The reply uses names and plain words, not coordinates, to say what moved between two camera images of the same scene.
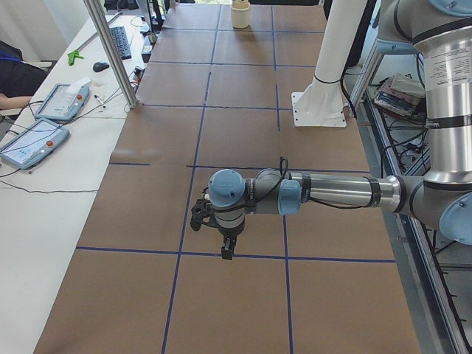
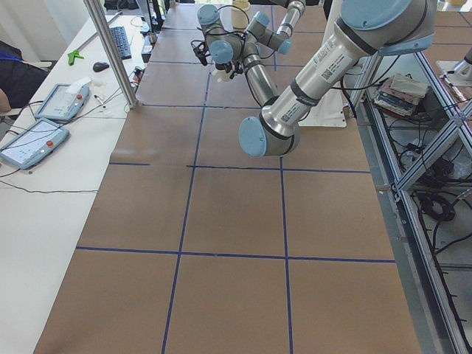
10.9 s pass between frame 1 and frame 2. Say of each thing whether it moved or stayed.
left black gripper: moved
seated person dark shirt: stayed
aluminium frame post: stayed
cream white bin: stayed
